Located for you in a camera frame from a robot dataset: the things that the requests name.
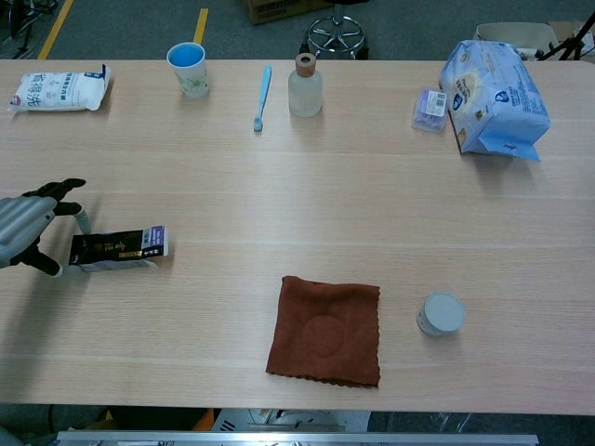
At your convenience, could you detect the small purple packet with barcode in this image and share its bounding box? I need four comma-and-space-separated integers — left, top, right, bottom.
411, 86, 448, 135

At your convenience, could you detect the cardboard box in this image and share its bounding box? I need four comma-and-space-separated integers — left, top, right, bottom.
241, 0, 334, 26

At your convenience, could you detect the brown cloth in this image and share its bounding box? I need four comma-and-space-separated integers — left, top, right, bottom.
265, 275, 381, 389

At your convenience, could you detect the beige chair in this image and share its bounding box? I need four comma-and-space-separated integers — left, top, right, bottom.
472, 22, 559, 52

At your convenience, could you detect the chrome stool base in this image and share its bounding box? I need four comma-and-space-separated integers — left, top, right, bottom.
300, 0, 371, 60

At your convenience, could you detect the aluminium frame rail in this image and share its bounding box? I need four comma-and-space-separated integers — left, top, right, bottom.
55, 430, 540, 446

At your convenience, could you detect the frosted bottle with wooden cap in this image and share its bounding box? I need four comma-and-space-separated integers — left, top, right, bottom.
287, 52, 324, 118

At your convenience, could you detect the black carton box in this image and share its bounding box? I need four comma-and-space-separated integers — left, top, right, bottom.
68, 225, 169, 273

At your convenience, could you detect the white detergent bag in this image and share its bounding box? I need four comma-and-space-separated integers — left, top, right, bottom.
7, 63, 112, 113

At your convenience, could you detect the paper cup with blue inside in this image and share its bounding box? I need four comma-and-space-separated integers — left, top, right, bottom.
165, 42, 209, 99

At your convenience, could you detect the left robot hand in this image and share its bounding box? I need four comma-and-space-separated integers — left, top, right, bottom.
0, 177, 92, 279

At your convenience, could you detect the light blue toothbrush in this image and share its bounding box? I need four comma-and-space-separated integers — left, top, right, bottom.
253, 65, 273, 133

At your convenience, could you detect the black tripod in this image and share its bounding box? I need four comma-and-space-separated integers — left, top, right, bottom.
536, 8, 595, 61

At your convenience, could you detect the small white round jar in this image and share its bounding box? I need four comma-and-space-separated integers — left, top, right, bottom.
416, 292, 467, 338

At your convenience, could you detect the large blue and white bag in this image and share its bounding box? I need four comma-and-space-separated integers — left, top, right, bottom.
439, 39, 551, 163

